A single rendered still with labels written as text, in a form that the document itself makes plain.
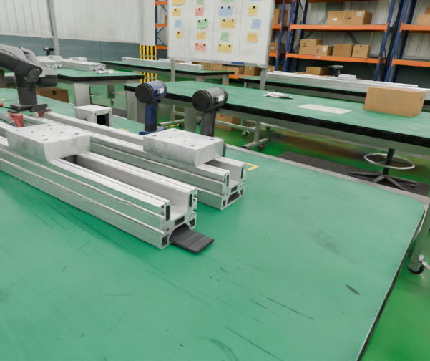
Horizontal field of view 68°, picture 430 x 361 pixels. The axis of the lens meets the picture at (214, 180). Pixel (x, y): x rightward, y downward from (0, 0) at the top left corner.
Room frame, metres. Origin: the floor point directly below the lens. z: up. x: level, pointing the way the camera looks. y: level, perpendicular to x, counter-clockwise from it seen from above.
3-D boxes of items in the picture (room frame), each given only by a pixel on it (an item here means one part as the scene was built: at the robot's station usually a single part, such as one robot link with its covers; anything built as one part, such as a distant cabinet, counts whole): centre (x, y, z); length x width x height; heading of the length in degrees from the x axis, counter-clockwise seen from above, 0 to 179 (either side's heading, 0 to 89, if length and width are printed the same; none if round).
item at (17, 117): (1.11, 0.68, 0.84); 0.07 x 0.07 x 0.09; 57
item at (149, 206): (0.72, 0.39, 0.82); 0.80 x 0.10 x 0.09; 57
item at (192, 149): (0.75, 0.08, 0.87); 0.16 x 0.11 x 0.07; 57
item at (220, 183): (0.88, 0.29, 0.82); 0.80 x 0.10 x 0.09; 57
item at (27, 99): (1.13, 0.67, 0.91); 0.10 x 0.07 x 0.07; 147
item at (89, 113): (1.20, 0.48, 0.83); 0.11 x 0.10 x 0.10; 151
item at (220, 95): (0.99, 0.01, 0.89); 0.20 x 0.08 x 0.22; 156
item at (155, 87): (1.08, 0.21, 0.89); 0.20 x 0.08 x 0.22; 169
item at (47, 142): (0.72, 0.39, 0.87); 0.16 x 0.11 x 0.07; 57
